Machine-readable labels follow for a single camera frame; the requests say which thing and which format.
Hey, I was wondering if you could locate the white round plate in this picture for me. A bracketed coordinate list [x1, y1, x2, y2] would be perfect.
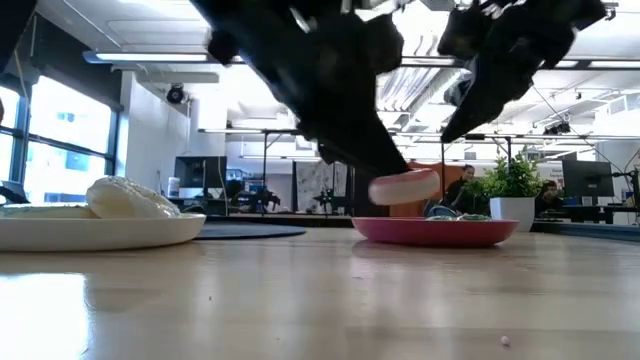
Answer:
[0, 205, 208, 253]

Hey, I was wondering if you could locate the round black woven placemat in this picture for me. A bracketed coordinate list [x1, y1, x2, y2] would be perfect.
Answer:
[193, 222, 307, 241]

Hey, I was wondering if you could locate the small pink frosted donut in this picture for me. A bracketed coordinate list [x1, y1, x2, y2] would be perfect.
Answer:
[368, 167, 442, 207]

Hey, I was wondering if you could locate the pink round plate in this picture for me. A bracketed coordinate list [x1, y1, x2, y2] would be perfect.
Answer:
[351, 216, 520, 249]

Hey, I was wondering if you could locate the black computer monitor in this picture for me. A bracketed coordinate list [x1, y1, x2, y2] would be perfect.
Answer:
[561, 159, 615, 199]
[174, 155, 228, 190]

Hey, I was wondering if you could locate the long ceiling light fixture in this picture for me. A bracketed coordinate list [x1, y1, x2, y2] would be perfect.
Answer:
[82, 49, 246, 65]

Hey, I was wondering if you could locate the dark background desk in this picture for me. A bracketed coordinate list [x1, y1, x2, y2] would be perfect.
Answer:
[532, 203, 640, 225]

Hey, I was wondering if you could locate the large white frosted donut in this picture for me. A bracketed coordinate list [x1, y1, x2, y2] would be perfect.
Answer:
[85, 175, 182, 220]

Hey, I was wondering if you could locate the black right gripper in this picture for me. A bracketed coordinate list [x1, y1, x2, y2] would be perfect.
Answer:
[437, 0, 609, 144]

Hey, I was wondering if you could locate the person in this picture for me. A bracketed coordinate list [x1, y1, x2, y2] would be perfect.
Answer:
[533, 179, 566, 219]
[443, 163, 477, 216]

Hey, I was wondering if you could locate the large window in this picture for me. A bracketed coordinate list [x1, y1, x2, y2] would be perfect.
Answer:
[0, 74, 121, 206]

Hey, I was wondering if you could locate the small potted green plant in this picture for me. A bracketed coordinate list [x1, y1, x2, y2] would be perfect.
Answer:
[462, 149, 544, 234]

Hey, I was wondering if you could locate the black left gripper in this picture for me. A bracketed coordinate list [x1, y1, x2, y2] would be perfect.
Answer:
[189, 0, 410, 177]

